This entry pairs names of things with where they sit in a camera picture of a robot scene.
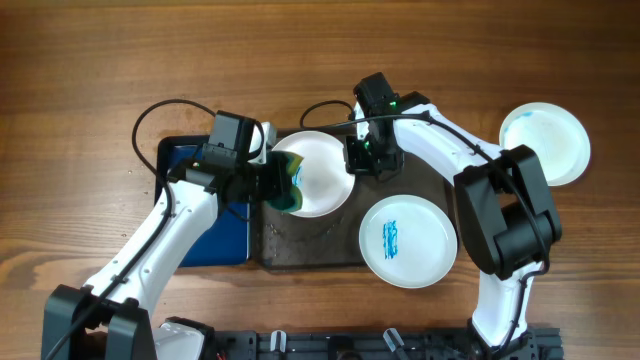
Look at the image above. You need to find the green yellow sponge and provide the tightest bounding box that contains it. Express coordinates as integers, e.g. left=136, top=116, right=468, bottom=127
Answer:
left=263, top=151, right=303, bottom=213

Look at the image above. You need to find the white plate back stained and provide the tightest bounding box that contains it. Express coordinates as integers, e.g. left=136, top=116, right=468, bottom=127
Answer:
left=274, top=131, right=355, bottom=218

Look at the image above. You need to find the white plate stained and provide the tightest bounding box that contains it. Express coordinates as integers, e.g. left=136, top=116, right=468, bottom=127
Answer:
left=358, top=195, right=458, bottom=289
left=499, top=102, right=591, bottom=186
left=274, top=131, right=355, bottom=218

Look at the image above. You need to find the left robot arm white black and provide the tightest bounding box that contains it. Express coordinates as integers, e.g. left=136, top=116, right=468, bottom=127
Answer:
left=41, top=152, right=302, bottom=359

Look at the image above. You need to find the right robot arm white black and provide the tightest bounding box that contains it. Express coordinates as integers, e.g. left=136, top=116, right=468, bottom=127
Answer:
left=347, top=85, right=562, bottom=359

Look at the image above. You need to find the blue water tray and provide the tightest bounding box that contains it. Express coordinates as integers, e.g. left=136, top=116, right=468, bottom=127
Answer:
left=156, top=135, right=251, bottom=267

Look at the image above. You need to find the dark brown serving tray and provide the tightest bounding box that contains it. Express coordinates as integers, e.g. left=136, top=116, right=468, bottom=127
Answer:
left=251, top=153, right=455, bottom=271

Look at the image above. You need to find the white plate front stained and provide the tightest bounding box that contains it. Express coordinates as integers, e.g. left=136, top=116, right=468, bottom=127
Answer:
left=358, top=195, right=458, bottom=289

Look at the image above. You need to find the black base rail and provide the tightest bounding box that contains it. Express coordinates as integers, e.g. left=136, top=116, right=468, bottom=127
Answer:
left=164, top=327, right=566, bottom=360

